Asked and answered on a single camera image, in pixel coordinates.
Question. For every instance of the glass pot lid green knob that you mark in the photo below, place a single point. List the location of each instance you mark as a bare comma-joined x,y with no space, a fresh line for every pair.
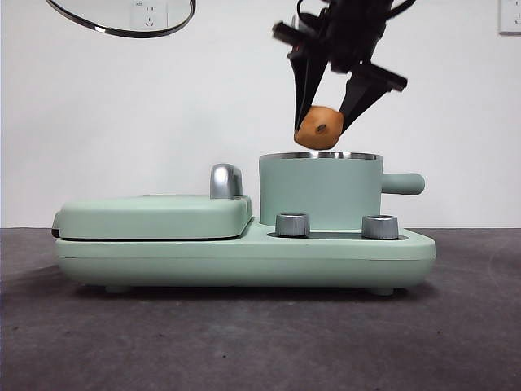
93,12

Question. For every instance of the white wall socket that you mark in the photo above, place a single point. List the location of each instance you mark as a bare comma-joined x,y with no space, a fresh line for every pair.
510,16
148,18

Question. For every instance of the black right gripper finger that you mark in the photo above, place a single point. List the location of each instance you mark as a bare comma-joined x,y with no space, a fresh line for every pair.
360,95
306,81

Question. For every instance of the brown potato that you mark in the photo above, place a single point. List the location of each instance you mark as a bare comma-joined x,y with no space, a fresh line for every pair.
313,136

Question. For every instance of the mint green breakfast machine base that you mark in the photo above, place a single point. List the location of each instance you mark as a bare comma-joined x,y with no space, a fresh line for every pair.
244,260

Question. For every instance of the silver control knob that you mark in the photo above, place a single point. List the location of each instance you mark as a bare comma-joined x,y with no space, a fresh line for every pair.
292,226
379,228

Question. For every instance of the mint green griddle cover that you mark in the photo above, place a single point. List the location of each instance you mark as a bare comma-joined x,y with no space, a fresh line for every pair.
150,216

